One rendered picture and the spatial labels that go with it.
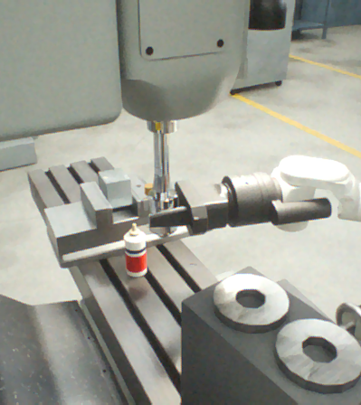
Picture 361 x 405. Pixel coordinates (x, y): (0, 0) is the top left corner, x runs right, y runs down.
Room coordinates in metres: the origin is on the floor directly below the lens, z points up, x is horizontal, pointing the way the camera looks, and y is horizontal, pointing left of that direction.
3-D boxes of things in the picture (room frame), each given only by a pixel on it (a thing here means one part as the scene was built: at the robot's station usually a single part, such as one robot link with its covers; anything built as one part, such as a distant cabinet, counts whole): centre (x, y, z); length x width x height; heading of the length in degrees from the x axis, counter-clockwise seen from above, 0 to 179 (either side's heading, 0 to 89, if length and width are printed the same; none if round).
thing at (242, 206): (0.68, -0.07, 1.14); 0.13 x 0.12 x 0.10; 14
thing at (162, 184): (0.65, 0.02, 1.23); 0.03 x 0.03 x 0.11
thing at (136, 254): (0.73, 0.08, 1.01); 0.04 x 0.04 x 0.11
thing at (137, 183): (0.89, 0.08, 1.04); 0.12 x 0.06 x 0.04; 25
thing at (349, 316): (0.88, -0.42, 0.65); 0.16 x 0.12 x 0.12; 117
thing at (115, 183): (0.87, 0.13, 1.07); 0.06 x 0.05 x 0.06; 25
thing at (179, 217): (0.62, 0.01, 1.14); 0.06 x 0.02 x 0.03; 104
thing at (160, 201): (0.65, 0.02, 1.17); 0.05 x 0.05 x 0.01
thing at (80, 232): (0.88, 0.10, 1.01); 0.35 x 0.15 x 0.11; 115
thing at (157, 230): (0.65, 0.02, 1.13); 0.05 x 0.05 x 0.06
